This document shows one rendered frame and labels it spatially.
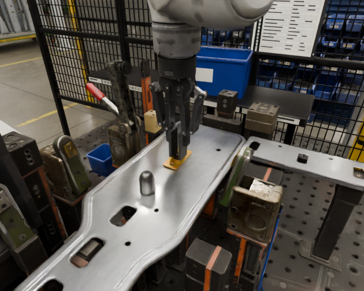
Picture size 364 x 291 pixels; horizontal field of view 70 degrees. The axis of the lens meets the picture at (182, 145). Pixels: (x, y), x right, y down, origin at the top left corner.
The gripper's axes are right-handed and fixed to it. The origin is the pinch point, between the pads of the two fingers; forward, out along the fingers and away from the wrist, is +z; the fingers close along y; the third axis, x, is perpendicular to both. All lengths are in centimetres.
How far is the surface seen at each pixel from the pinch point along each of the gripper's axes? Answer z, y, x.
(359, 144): 18, 44, 58
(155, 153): 4.6, -6.3, -0.6
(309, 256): 34, 35, 13
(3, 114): 105, -309, 104
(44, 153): -2.3, -20.1, -19.7
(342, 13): -14, 26, 187
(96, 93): -8.4, -23.0, -0.7
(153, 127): 1.7, -11.3, 6.2
